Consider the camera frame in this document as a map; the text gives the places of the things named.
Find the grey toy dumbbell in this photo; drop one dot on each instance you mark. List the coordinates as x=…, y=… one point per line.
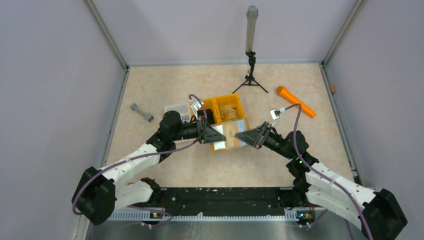
x=147, y=116

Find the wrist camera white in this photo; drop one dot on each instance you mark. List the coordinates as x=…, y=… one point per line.
x=195, y=106
x=276, y=115

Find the small wooden block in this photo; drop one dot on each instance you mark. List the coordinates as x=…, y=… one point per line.
x=332, y=88

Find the black item in bin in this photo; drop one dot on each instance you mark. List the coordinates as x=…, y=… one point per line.
x=209, y=115

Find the orange toy microphone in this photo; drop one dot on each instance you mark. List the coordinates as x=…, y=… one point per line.
x=286, y=94

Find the yellow double storage bin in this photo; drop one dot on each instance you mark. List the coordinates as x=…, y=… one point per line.
x=232, y=100

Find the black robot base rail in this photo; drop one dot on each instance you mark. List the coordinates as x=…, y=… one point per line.
x=232, y=203

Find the grey microphone on stand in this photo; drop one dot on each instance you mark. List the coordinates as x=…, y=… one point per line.
x=251, y=16

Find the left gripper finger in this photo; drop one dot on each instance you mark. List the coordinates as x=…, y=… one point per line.
x=207, y=131
x=214, y=138

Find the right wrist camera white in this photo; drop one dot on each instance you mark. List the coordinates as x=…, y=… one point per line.
x=276, y=115

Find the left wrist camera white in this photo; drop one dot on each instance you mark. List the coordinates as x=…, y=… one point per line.
x=195, y=106

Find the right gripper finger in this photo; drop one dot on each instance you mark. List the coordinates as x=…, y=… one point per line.
x=261, y=129
x=253, y=138

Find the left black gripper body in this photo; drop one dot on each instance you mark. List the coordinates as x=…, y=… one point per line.
x=193, y=130

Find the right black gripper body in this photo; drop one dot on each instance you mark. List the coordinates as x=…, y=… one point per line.
x=273, y=141

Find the white storage bin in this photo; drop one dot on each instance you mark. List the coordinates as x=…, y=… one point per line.
x=171, y=124

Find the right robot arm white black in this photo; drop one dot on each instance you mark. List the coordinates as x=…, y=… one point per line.
x=376, y=213

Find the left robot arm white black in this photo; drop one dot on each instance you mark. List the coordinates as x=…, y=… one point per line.
x=102, y=191

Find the black tripod stand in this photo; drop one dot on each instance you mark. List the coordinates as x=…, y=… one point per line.
x=250, y=80

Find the beige credit card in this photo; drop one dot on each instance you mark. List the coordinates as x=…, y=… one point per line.
x=230, y=131

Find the grey parts in white bin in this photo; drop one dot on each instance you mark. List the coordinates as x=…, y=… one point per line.
x=185, y=118

